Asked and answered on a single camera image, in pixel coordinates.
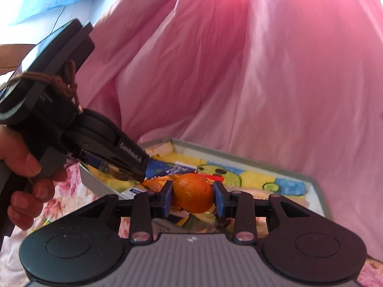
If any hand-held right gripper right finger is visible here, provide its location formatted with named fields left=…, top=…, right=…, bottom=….
left=213, top=182, right=316, bottom=243

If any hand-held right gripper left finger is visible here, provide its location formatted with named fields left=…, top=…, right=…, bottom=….
left=70, top=180, right=174, bottom=243

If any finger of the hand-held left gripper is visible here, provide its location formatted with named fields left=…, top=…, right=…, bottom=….
left=75, top=128, right=150, bottom=183
left=78, top=150, right=141, bottom=183

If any mandarin orange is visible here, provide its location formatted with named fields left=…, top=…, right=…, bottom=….
left=173, top=173, right=214, bottom=214

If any grey box with cartoon print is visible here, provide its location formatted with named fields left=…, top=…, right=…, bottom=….
left=78, top=138, right=333, bottom=234

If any person's left hand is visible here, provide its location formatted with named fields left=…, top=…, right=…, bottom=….
left=0, top=124, right=68, bottom=231

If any red snack packet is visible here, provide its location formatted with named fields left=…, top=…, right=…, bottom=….
left=141, top=176, right=175, bottom=193

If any blue snack packet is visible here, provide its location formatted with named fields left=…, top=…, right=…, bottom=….
left=146, top=158, right=199, bottom=183

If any pink floral blanket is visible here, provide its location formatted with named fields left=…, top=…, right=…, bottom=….
left=0, top=155, right=383, bottom=287

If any wooden headboard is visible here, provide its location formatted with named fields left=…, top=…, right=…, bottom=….
left=0, top=44, right=36, bottom=76

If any pink curtain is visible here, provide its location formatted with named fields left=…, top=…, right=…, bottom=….
left=75, top=0, right=383, bottom=260

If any brown cord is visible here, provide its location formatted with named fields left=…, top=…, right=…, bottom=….
left=0, top=60, right=83, bottom=116

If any thin black cable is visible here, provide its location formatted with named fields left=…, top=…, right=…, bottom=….
left=51, top=4, right=67, bottom=33

